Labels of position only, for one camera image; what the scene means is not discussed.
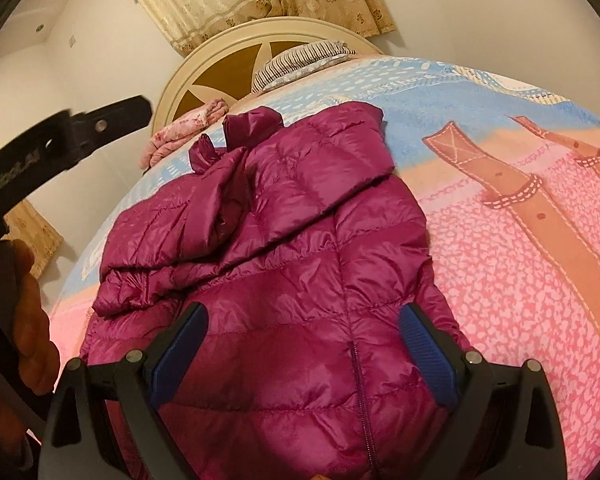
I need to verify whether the magenta puffer coat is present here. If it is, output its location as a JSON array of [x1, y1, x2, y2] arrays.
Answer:
[[81, 102, 464, 479]]

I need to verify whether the pink floral folded blanket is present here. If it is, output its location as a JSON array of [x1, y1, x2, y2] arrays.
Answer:
[[138, 99, 228, 170]]

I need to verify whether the beige side window curtain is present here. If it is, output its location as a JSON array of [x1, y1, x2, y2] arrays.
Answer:
[[0, 109, 64, 280]]

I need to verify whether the pink blue patterned bedspread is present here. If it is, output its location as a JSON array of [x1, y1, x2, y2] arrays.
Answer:
[[50, 58, 600, 479]]

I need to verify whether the striped pillow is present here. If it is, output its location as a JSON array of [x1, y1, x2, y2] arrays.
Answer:
[[251, 40, 355, 93]]

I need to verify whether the person's left hand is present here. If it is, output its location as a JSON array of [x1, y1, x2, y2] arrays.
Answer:
[[0, 240, 59, 479]]

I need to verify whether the cream wooden headboard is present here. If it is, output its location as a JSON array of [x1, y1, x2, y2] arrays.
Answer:
[[151, 16, 382, 132]]

